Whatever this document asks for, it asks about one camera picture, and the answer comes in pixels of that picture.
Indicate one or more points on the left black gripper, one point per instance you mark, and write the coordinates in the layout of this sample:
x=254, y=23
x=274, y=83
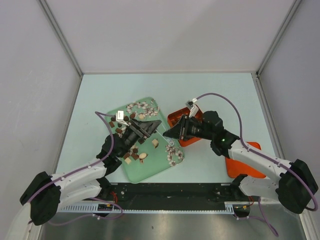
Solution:
x=147, y=127

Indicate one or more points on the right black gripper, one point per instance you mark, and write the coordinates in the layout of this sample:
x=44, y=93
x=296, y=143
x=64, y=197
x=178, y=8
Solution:
x=175, y=131

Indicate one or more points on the grey plastic tweezers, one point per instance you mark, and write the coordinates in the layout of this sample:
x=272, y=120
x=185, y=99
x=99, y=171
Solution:
x=167, y=139

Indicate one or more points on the white square chocolate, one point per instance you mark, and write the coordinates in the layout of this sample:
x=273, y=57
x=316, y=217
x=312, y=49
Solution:
x=155, y=143

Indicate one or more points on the green floral tray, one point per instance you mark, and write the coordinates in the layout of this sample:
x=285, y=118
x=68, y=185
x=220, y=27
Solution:
x=158, y=159

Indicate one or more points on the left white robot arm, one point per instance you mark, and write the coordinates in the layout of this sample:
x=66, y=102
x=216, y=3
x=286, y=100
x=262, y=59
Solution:
x=47, y=194

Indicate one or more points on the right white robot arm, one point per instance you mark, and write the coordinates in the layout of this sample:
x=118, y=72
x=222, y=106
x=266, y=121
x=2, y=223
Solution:
x=289, y=182

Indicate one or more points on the dark square chocolate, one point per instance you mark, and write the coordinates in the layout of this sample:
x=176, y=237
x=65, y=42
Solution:
x=141, y=141

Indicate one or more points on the white swirl oval chocolate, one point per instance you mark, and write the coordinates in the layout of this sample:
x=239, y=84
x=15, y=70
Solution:
x=143, y=155

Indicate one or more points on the brown square chocolate low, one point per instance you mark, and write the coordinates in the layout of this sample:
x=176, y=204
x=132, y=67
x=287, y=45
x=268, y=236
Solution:
x=135, y=156

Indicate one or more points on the white square chocolate low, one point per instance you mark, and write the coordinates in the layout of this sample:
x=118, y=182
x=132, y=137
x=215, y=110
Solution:
x=128, y=160

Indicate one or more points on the orange box lid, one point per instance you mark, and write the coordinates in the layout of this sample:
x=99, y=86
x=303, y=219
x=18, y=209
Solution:
x=235, y=168

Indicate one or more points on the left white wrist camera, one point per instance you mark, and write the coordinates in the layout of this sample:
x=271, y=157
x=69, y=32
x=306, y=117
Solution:
x=120, y=117

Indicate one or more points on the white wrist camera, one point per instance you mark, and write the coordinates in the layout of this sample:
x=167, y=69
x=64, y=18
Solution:
x=120, y=117
x=193, y=108

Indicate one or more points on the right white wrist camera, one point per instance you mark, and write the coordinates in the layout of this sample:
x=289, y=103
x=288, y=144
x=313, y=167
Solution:
x=193, y=108

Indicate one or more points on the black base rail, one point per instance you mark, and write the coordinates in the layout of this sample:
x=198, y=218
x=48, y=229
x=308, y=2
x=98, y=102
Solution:
x=171, y=196

